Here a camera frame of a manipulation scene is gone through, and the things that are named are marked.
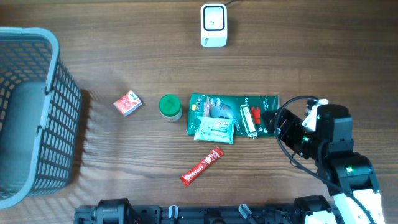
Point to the red Nescafe stick sachet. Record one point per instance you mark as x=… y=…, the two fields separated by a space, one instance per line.
x=208 y=160

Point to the light green tissue pack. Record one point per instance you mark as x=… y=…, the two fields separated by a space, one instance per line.
x=215 y=130

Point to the green 3M gloves package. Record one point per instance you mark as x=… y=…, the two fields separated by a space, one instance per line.
x=228 y=107

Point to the white barcode scanner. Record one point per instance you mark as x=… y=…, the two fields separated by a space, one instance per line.
x=214 y=25

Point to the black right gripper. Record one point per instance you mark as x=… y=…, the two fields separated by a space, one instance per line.
x=294 y=122

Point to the green lid jar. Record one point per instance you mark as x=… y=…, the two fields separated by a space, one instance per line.
x=170 y=108

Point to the small red juice box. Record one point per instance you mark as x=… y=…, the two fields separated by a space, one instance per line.
x=128 y=103

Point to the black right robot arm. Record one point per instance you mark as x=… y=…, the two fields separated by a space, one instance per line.
x=322 y=145

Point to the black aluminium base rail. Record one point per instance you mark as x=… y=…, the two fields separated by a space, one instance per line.
x=310 y=209

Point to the grey plastic mesh basket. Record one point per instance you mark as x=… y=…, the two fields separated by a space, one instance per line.
x=40 y=112

